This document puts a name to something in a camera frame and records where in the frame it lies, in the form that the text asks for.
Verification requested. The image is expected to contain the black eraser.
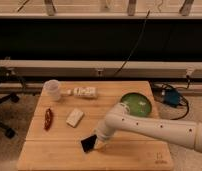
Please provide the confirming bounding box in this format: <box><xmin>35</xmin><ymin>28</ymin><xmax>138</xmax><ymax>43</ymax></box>
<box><xmin>81</xmin><ymin>135</ymin><xmax>97</xmax><ymax>153</ymax></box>

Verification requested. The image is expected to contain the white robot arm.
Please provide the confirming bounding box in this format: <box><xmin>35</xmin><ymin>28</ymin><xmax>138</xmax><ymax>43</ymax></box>
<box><xmin>94</xmin><ymin>103</ymin><xmax>202</xmax><ymax>153</ymax></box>

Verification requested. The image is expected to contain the white sponge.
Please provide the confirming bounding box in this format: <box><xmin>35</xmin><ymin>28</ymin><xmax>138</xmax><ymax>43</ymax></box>
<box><xmin>66</xmin><ymin>108</ymin><xmax>84</xmax><ymax>127</ymax></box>

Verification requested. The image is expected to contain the green bowl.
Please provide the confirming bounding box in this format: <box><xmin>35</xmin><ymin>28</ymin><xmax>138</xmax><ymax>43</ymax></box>
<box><xmin>120</xmin><ymin>92</ymin><xmax>152</xmax><ymax>117</ymax></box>

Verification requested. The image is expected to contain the white lying bottle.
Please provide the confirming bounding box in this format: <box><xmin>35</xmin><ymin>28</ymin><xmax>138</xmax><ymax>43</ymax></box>
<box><xmin>64</xmin><ymin>87</ymin><xmax>98</xmax><ymax>99</ymax></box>

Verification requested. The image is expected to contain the clear plastic cup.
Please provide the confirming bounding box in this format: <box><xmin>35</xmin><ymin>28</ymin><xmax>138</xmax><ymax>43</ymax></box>
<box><xmin>43</xmin><ymin>80</ymin><xmax>61</xmax><ymax>101</ymax></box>

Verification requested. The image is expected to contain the blue power box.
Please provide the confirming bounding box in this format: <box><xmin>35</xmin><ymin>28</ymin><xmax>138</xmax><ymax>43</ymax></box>
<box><xmin>163</xmin><ymin>89</ymin><xmax>180</xmax><ymax>107</ymax></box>

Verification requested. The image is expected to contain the black office chair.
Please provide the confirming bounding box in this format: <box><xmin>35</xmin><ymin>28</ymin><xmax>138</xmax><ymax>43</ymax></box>
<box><xmin>0</xmin><ymin>74</ymin><xmax>20</xmax><ymax>139</ymax></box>

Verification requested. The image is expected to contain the black hanging cable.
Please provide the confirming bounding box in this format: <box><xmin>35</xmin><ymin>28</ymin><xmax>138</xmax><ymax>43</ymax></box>
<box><xmin>112</xmin><ymin>9</ymin><xmax>151</xmax><ymax>77</ymax></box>

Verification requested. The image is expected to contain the black floor cable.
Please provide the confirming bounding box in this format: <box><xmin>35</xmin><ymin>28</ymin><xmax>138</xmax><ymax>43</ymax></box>
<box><xmin>150</xmin><ymin>74</ymin><xmax>192</xmax><ymax>121</ymax></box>

